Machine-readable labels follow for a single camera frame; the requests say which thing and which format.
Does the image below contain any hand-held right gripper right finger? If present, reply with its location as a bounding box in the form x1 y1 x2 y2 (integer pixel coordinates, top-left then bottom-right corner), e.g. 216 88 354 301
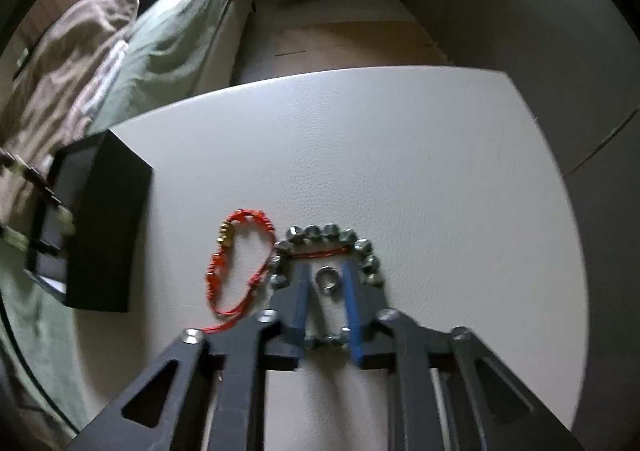
342 263 586 451

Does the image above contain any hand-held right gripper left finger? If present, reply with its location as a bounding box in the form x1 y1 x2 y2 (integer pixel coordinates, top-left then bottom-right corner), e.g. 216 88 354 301
65 263 313 451

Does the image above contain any silver ring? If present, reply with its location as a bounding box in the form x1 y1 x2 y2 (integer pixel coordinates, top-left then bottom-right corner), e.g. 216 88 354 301
315 266 341 292

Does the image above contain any silver bead bracelet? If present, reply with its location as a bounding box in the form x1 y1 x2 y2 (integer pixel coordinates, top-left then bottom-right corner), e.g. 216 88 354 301
270 223 386 349

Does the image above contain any red braided bracelet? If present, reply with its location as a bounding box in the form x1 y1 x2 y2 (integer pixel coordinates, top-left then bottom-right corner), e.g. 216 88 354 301
200 208 278 332

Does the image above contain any black jewelry box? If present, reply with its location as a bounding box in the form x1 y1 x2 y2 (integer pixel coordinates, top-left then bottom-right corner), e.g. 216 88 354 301
24 128 153 314

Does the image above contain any black and pale bead bracelet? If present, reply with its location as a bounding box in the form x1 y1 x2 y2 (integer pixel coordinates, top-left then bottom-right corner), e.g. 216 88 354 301
0 148 76 254

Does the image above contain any bed with green sheet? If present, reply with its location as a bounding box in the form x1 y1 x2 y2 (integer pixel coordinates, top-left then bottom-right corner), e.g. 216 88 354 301
0 0 256 432

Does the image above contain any beige blanket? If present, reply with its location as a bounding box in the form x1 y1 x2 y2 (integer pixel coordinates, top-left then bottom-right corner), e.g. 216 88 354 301
0 0 138 232

